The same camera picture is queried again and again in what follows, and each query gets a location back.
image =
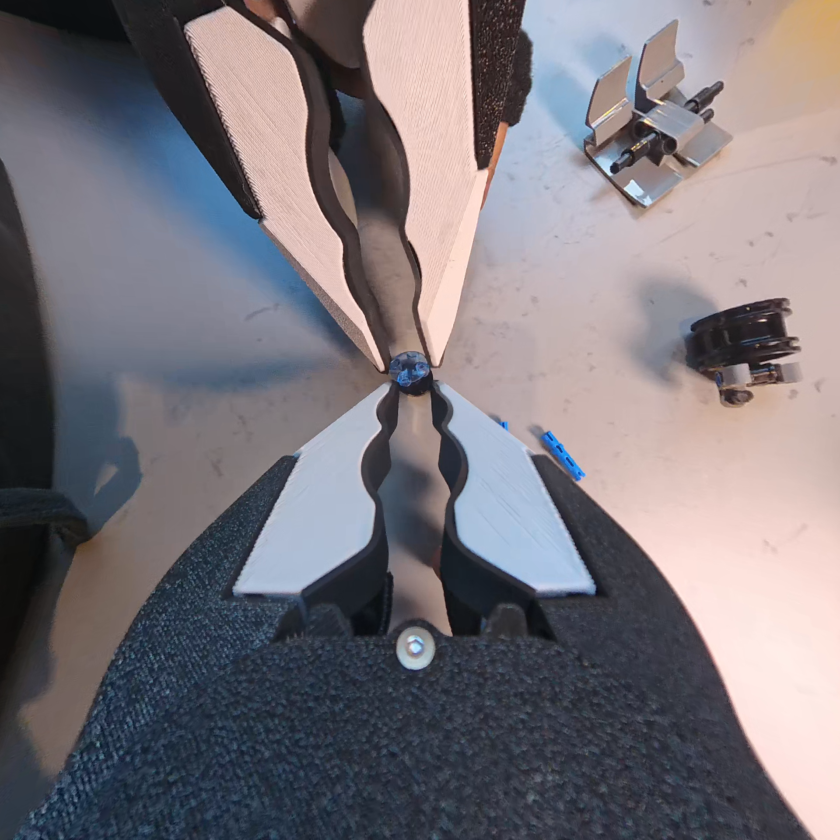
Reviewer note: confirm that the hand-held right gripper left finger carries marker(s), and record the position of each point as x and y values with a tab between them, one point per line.
315	518

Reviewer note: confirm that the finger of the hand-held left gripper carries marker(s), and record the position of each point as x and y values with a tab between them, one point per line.
433	131
262	131

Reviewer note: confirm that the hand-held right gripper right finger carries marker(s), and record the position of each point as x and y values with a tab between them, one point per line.
512	518

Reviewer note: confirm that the clear blue round stud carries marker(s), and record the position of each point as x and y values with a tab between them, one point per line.
407	366

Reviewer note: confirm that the small grey connector assembly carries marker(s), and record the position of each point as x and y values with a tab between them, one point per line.
735	377

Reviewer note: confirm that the black toy wheel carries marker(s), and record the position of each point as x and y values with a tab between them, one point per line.
735	341

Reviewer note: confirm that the person's left forearm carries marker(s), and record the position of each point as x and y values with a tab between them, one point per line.
65	6

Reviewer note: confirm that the person's left hand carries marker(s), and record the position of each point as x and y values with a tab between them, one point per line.
499	151

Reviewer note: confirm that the grey panel brick assembly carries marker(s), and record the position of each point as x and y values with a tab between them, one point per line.
663	121

